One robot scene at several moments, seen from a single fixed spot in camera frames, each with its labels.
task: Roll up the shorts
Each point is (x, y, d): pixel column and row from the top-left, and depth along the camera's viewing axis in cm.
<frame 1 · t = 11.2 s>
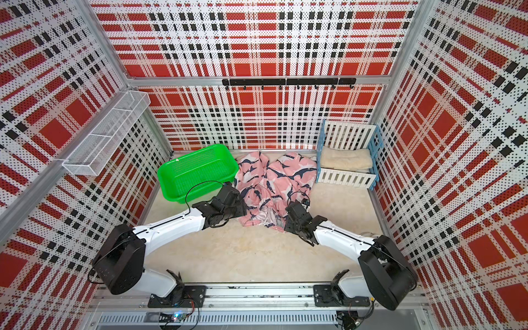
left hand: (243, 206, 89), fingers open
right hand: (293, 223, 88), fingers open
pink shark print shorts: (266, 183, 107), point 2 cm above the table
green plastic basket: (183, 178, 112), on the table
beige folded towel: (355, 159, 112), point 5 cm above the table

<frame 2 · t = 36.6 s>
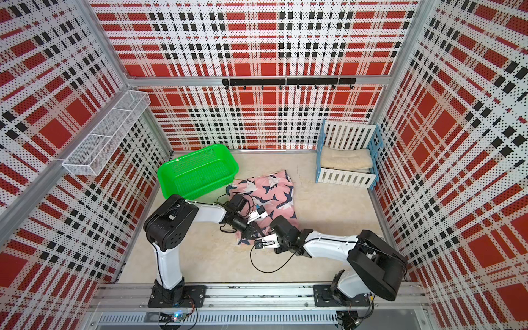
left hand: (264, 237, 87), fingers closed
right hand: (280, 228, 88), fingers open
pink shark print shorts: (272, 196, 103), on the table
the other named things where they were.

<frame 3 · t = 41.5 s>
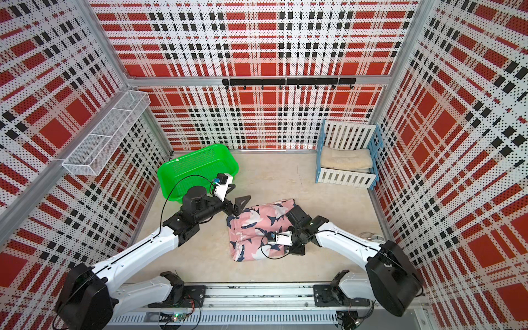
left hand: (244, 191, 78), fingers open
right hand: (291, 242, 83), fingers closed
pink shark print shorts: (247, 231, 92), on the table
the other named things where they were.

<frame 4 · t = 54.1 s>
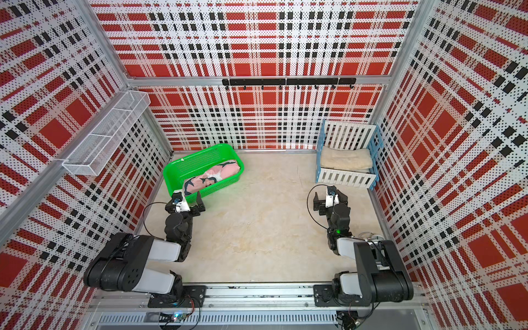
left hand: (190, 192, 88), fingers open
right hand: (329, 190, 89), fingers open
pink shark print shorts: (194, 183, 100), point 7 cm above the table
the other named things where they were.

